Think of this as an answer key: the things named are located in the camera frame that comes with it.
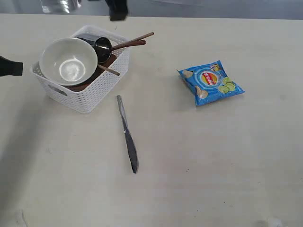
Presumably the black metal cup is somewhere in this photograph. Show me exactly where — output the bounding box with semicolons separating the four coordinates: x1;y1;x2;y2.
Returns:
93;37;112;63

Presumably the silver table knife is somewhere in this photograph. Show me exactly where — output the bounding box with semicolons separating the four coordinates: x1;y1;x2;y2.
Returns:
116;95;139;174

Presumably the blue potato chips bag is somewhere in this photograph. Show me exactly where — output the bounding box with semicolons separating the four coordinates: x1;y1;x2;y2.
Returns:
178;61;245;106

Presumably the brown wooden spoon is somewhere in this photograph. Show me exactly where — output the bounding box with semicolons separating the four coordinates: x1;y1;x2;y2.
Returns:
111;40;146;51

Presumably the brown wooden chopstick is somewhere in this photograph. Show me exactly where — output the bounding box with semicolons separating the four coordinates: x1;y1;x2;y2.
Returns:
98;64;120;76
113;32;155;49

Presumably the dark object beyond table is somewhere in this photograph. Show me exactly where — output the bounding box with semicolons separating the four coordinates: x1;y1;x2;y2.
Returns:
105;0;128;21

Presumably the white ceramic bowl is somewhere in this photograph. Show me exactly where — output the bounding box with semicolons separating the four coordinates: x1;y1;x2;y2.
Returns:
39;38;98;86

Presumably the brown wooden plate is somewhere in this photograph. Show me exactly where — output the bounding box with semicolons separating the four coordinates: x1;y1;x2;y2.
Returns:
66;53;118;92

